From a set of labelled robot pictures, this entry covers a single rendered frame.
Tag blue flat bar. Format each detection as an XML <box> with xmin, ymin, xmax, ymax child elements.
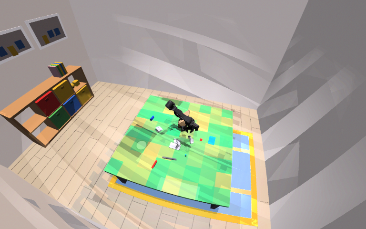
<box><xmin>208</xmin><ymin>136</ymin><xmax>215</xmax><ymax>145</ymax></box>

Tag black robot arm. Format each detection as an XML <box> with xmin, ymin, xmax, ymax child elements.
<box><xmin>165</xmin><ymin>100</ymin><xmax>200</xmax><ymax>130</ymax></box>

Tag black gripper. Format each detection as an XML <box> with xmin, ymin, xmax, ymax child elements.
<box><xmin>181</xmin><ymin>125</ymin><xmax>194</xmax><ymax>133</ymax></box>

